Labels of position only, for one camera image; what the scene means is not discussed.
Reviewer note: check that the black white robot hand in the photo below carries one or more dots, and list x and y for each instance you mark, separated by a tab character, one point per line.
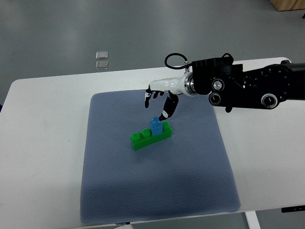
174	87

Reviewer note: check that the small blue block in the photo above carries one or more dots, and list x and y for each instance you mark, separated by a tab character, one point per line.
156	126

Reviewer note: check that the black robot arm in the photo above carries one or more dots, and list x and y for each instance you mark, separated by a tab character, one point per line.
229	86

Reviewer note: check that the long green block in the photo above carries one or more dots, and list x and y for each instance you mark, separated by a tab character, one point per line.
145	137

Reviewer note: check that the upper metal floor plate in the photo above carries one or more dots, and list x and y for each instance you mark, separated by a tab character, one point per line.
101	55

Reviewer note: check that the metal floor plate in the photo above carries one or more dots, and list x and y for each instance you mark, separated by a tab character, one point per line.
101	55
102	65

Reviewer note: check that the lower metal floor plate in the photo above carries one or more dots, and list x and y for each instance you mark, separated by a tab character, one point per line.
102	65

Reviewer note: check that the blue grey foam mat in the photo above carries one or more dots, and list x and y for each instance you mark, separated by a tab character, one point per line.
186	174

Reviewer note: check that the wooden box corner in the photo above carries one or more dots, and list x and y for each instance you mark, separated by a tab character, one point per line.
287	5

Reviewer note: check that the white table leg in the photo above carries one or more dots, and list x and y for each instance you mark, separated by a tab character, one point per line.
252	220

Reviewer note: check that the black table control panel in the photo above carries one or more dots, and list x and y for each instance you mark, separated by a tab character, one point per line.
293	209

